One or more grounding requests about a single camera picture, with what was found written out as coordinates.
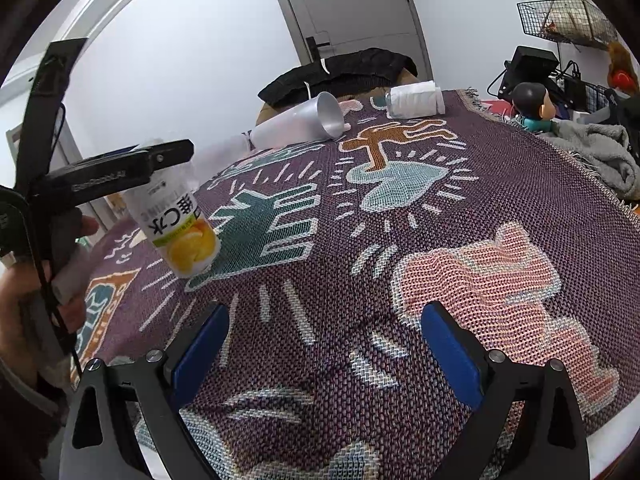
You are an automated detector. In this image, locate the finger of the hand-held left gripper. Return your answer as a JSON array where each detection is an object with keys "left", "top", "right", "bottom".
[
  {"left": 14, "top": 38, "right": 87, "bottom": 196},
  {"left": 42, "top": 139, "right": 195, "bottom": 207}
]

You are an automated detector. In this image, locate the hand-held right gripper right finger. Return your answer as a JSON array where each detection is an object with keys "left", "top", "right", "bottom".
[{"left": 421, "top": 301, "right": 588, "bottom": 480}]

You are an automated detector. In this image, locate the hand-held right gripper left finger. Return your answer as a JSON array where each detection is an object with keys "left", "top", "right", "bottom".
[{"left": 59, "top": 302, "right": 231, "bottom": 480}]

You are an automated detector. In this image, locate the yellow label drink bottle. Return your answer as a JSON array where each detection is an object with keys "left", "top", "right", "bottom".
[{"left": 122, "top": 139, "right": 222, "bottom": 279}]

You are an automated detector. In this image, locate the silver metal cup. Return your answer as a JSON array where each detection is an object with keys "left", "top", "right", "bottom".
[{"left": 251, "top": 92, "right": 347, "bottom": 150}]

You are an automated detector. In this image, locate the person's left forearm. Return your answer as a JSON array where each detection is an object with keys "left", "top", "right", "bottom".
[{"left": 0, "top": 360, "right": 68, "bottom": 480}]

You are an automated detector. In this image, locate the person's left hand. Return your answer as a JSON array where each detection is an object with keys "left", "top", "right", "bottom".
[{"left": 0, "top": 215, "right": 101, "bottom": 386}]

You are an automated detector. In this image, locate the printed woven blanket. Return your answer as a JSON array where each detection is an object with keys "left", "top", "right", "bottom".
[{"left": 70, "top": 89, "right": 640, "bottom": 480}]

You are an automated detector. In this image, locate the black jacket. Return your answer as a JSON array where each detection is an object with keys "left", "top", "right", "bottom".
[{"left": 258, "top": 47, "right": 419, "bottom": 107}]

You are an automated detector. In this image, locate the grey towel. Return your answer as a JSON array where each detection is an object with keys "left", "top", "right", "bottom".
[{"left": 542, "top": 121, "right": 640, "bottom": 202}]

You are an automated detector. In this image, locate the white paper roll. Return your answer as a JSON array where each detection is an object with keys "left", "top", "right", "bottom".
[{"left": 386, "top": 80, "right": 447, "bottom": 119}]

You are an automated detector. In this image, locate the black-haired toy figure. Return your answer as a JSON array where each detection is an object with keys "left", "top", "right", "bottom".
[{"left": 506, "top": 81, "right": 557, "bottom": 134}]

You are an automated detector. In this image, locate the grey door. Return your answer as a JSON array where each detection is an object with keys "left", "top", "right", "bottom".
[{"left": 270, "top": 0, "right": 433, "bottom": 86}]

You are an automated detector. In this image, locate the black bag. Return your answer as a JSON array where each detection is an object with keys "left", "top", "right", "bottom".
[{"left": 554, "top": 60, "right": 587, "bottom": 112}]

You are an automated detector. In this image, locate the black box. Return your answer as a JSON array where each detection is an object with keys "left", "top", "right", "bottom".
[{"left": 501, "top": 45, "right": 561, "bottom": 97}]

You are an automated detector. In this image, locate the orange plush toy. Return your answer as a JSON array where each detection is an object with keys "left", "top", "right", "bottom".
[{"left": 606, "top": 41, "right": 640, "bottom": 94}]

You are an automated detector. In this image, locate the black door handle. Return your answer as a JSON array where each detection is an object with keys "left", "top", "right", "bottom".
[{"left": 305, "top": 36, "right": 332, "bottom": 65}]

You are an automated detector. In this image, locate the black wire basket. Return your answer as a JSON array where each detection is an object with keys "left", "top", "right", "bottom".
[{"left": 516, "top": 0, "right": 619, "bottom": 52}]

